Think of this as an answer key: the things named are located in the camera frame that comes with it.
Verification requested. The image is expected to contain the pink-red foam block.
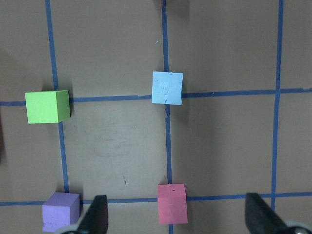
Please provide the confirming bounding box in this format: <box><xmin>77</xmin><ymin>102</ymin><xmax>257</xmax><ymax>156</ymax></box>
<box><xmin>157</xmin><ymin>184</ymin><xmax>188</xmax><ymax>225</ymax></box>

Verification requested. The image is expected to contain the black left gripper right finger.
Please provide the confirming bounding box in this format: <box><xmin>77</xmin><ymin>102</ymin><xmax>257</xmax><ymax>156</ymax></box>
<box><xmin>245</xmin><ymin>193</ymin><xmax>288</xmax><ymax>234</ymax></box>

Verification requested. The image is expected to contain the purple foam block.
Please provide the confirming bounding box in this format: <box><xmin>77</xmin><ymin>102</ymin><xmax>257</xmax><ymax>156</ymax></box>
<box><xmin>42</xmin><ymin>192</ymin><xmax>80</xmax><ymax>233</ymax></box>

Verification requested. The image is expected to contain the green foam block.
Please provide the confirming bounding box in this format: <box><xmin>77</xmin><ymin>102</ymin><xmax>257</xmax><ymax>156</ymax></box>
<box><xmin>25</xmin><ymin>90</ymin><xmax>71</xmax><ymax>124</ymax></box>

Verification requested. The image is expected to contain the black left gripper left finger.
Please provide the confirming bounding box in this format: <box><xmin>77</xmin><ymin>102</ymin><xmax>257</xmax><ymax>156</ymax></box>
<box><xmin>77</xmin><ymin>195</ymin><xmax>108</xmax><ymax>234</ymax></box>

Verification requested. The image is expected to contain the light blue foam block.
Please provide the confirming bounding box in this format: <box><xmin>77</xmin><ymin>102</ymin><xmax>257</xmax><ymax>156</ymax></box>
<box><xmin>152</xmin><ymin>71</ymin><xmax>184</xmax><ymax>105</ymax></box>

